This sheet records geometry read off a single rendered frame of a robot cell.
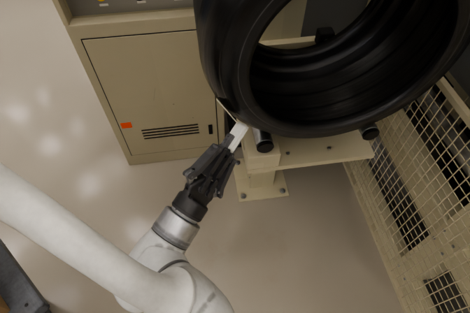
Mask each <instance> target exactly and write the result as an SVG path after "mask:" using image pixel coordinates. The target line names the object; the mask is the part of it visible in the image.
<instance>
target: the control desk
mask: <svg viewBox="0 0 470 313"><path fill-rule="evenodd" d="M52 2H53V3H54V5H55V8H56V9H57V12H58V14H59V16H60V18H61V20H62V23H63V25H64V26H65V28H66V31H67V33H68V35H69V37H70V39H71V42H72V43H73V46H74V48H75V49H76V52H77V54H78V56H79V58H80V61H81V63H82V65H83V67H84V69H85V72H86V74H87V76H88V78H89V79H90V82H91V84H92V86H93V88H94V91H95V93H96V95H97V97H98V99H99V102H100V104H101V106H102V108H103V109H104V112H105V114H106V116H107V118H108V121H109V123H110V125H111V127H112V129H113V132H114V134H115V136H116V138H117V141H118V142H119V144H120V147H121V148H122V151H123V153H124V155H125V157H126V159H127V162H128V164H129V165H136V164H142V163H154V162H160V161H171V160H177V159H189V158H195V157H200V156H201V155H202V154H203V153H204V152H205V151H206V150H207V149H208V148H209V147H210V146H211V145H212V144H213V143H215V144H217V145H219V144H221V143H222V141H223V140H224V139H225V112H224V108H223V107H222V106H221V105H220V104H219V102H218V101H217V100H216V99H217V98H216V96H215V95H214V93H213V91H212V89H211V88H210V86H209V84H208V82H207V80H206V78H205V75H204V72H203V69H202V66H201V60H200V56H199V45H198V40H197V29H196V23H195V17H194V6H193V0H52ZM127 122H131V125H132V128H125V129H123V128H122V127H121V124H120V123H127Z"/></svg>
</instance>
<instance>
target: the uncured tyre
mask: <svg viewBox="0 0 470 313"><path fill-rule="evenodd" d="M289 2H291V0H193V6H194V17H195V23H196V29H197V40H198V45H199V56H200V60H201V66H202V69H203V72H204V75H205V78H206V80H207V82H208V84H209V86H210V88H211V89H212V91H213V93H214V95H215V96H216V98H217V99H218V101H219V102H221V104H222V105H223V106H224V107H225V108H226V110H227V111H228V112H229V113H230V114H231V115H233V116H234V117H235V118H237V119H238V120H240V121H241V122H243V123H245V124H247V125H249V126H251V127H253V128H256V129H259V130H261V131H266V132H268V133H272V134H274V135H277V136H283V137H288V138H323V137H328V136H335V135H339V134H342V133H347V132H350V131H354V130H357V129H360V128H363V127H365V126H368V125H370V124H373V123H375V122H378V121H380V120H382V119H384V118H386V117H388V116H390V115H392V114H394V113H395V112H397V111H399V110H401V109H402V108H404V107H405V106H407V105H408V104H410V103H412V102H413V101H414V100H416V99H417V98H418V97H420V96H421V95H423V94H424V93H425V92H426V91H427V90H428V89H430V88H431V87H432V86H433V85H435V84H436V83H437V82H438V81H439V80H440V79H441V78H442V77H443V76H444V75H445V74H446V73H447V72H448V71H449V70H450V68H451V67H452V66H453V65H454V64H455V62H456V61H457V60H458V59H459V58H460V56H461V55H462V53H463V52H464V51H465V49H466V48H467V46H468V44H469V43H470V0H371V1H370V2H369V4H368V5H367V7H366V8H365V9H364V10H363V11H362V13H361V14H360V15H359V16H358V17H357V18H356V19H355V20H354V21H353V22H352V23H351V24H349V25H348V26H347V27H346V28H345V29H344V30H342V31H340V32H339V33H337V34H336V35H335V36H332V37H331V38H329V39H327V40H325V41H323V42H321V43H318V44H315V45H312V46H308V47H305V48H298V49H278V48H272V47H269V46H266V45H263V44H261V43H258V42H259V40H260V38H261V37H262V34H263V33H264V31H265V30H266V28H267V27H268V26H269V24H270V23H271V21H272V20H273V19H274V17H275V16H277V14H278V13H279V12H280V11H281V10H282V9H283V8H284V7H285V6H286V5H287V4H288V3H289Z"/></svg>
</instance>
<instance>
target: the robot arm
mask: <svg viewBox="0 0 470 313"><path fill-rule="evenodd" d="M248 129H249V127H248V126H247V125H246V124H243V123H241V122H238V124H237V123H236V124H235V125H234V127H233V129H232V130H231V131H230V133H228V134H227V135H226V137H225V139H224V140H223V141H222V143H221V144H219V145H217V144H215V143H213V144H212V145H211V146H210V147H209V148H208V149H207V150H206V151H205V152H204V153H203V154H202V155H201V156H200V157H199V158H198V159H197V160H196V161H195V162H194V164H193V165H192V166H191V167H189V168H188V169H186V170H184V171H183V175H184V176H185V177H186V180H187V182H186V184H185V188H184V190H183V191H179V192H178V194H177V196H176V197H175V198H174V200H173V202H172V206H173V207H170V206H166V207H165V208H164V209H163V210H162V212H161V214H160V215H159V216H158V218H157V220H156V221H155V222H154V224H153V225H152V227H151V229H150V230H149V231H148V232H147V233H146V234H145V235H144V236H143V237H141V239H140V240H139V241H138V242H137V243H136V245H135V246H134V248H133V249H132V250H131V252H130V253H129V255H128V254H126V253H124V252H123V251H122V250H121V249H119V248H118V247H116V246H115V245H114V244H113V243H112V242H110V241H109V240H107V239H106V238H105V237H104V236H102V235H101V234H99V233H98V232H96V231H95V230H94V229H93V228H91V227H90V226H88V225H87V224H86V223H85V222H83V221H82V220H81V219H79V218H78V217H77V216H75V215H74V214H73V213H71V212H70V211H68V210H67V209H66V208H65V207H63V206H62V205H60V204H59V203H58V202H57V201H55V200H54V199H53V198H51V197H49V195H47V194H46V193H44V192H43V191H41V190H40V189H39V188H37V187H35V186H34V185H33V184H32V183H30V182H28V181H27V180H25V179H24V178H23V177H21V176H19V175H18V174H17V173H15V172H13V171H12V170H11V169H9V168H8V167H6V166H5V165H3V164H2V163H0V221H2V222H3V223H5V224H7V225H9V226H10V227H12V228H14V229H15V230H16V231H18V232H20V233H21V234H23V235H24V236H26V237H27V238H29V239H30V240H32V241H33V242H35V243H36V244H38V245H39V246H41V247H42V248H44V249H45V250H47V251H48V252H50V253H51V254H53V255H55V256H56V257H57V258H59V259H61V260H62V261H63V262H65V263H67V264H68V265H70V266H71V267H72V268H74V269H76V270H77V271H79V272H81V273H82V274H84V275H85V276H86V277H88V278H90V279H91V280H92V281H94V282H96V283H97V284H98V285H100V286H102V287H104V288H105V289H106V290H108V291H110V292H111V293H112V294H114V296H115V299H116V300H117V302H118V303H119V305H120V306H121V307H123V308H124V309H125V310H127V311H128V312H131V313H141V312H143V313H234V310H233V308H232V306H231V304H230V302H229V301H228V299H227V297H226V296H225V295H224V294H223V292H221V290H219V288H218V287H217V286H216V285H215V284H214V283H213V282H212V281H211V280H209V278H207V276H205V275H204V274H203V273H202V272H201V271H200V270H197V269H196V268H195V267H193V266H192V265H191V264H190V263H189V261H188V260H187V258H186V256H185V252H186V251H187V248H188V247H189V246H190V244H191V242H192V241H193V239H194V237H195V236H196V234H197V233H198V231H199V229H200V226H199V225H198V224H197V222H200V221H201V220H202V219H203V218H204V215H205V214H206V213H207V211H208V208H207V205H208V203H210V202H211V201H212V200H213V198H215V197H218V198H222V197H223V193H224V189H225V186H226V184H227V181H228V179H229V177H230V175H231V173H232V171H233V168H234V166H235V164H236V159H235V158H234V153H235V151H236V149H237V147H238V146H239V145H240V141H241V139H242V138H243V137H244V135H245V133H246V131H247V130H248ZM204 175H205V176H204Z"/></svg>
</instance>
